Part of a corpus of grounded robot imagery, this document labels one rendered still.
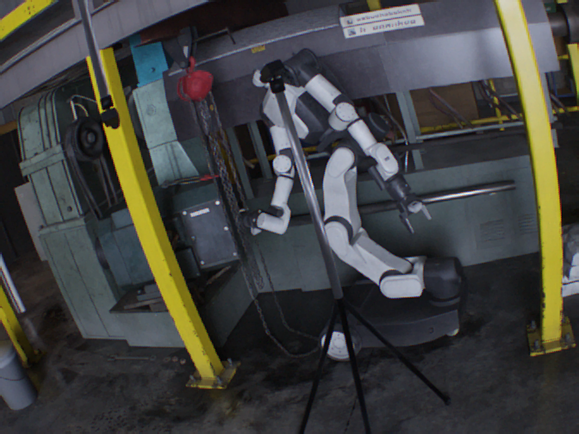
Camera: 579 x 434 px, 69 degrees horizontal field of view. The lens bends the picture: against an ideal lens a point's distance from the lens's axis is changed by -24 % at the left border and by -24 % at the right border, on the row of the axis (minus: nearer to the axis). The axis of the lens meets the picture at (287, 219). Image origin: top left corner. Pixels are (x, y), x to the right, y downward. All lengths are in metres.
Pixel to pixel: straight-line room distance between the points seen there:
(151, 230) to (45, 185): 1.27
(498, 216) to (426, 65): 0.91
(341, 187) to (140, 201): 0.85
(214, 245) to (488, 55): 1.77
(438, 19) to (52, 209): 2.61
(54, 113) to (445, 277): 2.38
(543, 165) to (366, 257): 1.02
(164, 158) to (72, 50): 1.28
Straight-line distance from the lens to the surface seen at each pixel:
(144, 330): 3.13
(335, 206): 2.33
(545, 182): 1.89
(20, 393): 3.18
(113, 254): 2.84
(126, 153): 2.22
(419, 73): 2.72
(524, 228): 2.93
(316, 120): 2.17
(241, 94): 2.95
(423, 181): 2.80
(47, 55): 2.53
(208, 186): 2.68
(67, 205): 3.24
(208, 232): 2.68
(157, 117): 3.27
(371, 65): 2.74
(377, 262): 2.38
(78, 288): 3.45
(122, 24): 2.21
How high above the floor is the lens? 1.40
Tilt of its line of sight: 18 degrees down
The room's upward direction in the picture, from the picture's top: 17 degrees counter-clockwise
